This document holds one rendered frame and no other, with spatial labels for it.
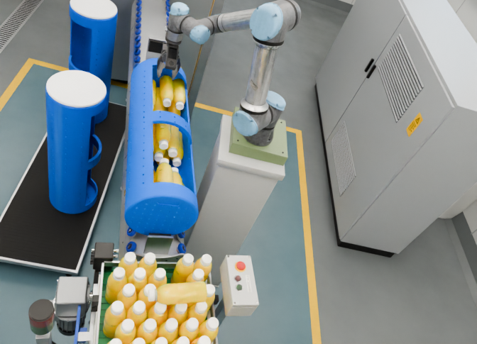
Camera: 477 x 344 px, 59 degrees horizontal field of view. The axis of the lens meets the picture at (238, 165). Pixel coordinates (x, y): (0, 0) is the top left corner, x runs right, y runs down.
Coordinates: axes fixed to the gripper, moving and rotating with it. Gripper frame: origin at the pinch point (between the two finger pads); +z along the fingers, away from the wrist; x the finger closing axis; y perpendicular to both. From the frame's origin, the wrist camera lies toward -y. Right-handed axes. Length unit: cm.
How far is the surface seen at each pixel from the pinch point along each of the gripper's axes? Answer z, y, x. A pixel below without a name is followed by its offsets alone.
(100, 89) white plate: 22.7, 12.0, 28.7
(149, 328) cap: 17, -111, 5
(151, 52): 28, 60, 2
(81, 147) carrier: 51, -2, 35
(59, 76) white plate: 23, 18, 48
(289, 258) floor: 126, -21, -111
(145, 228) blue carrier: 24, -68, 6
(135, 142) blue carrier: 9.1, -35.5, 12.2
